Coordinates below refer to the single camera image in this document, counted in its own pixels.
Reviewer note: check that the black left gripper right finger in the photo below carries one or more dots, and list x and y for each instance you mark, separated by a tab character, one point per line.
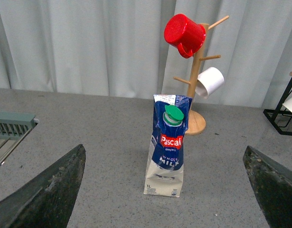
272	186

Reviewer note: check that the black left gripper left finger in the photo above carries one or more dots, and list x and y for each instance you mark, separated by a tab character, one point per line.
46	201

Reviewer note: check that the blue Pascual milk carton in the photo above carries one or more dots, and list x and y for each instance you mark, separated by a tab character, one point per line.
165	163

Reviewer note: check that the green dish rack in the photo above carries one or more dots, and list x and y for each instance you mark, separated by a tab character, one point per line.
14	127

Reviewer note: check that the white mug on tree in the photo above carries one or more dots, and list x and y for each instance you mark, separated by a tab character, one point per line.
208	82

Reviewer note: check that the red plastic mug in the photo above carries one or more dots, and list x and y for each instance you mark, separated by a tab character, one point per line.
185	35

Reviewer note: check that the black wire rack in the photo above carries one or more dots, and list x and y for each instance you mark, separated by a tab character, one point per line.
281	117

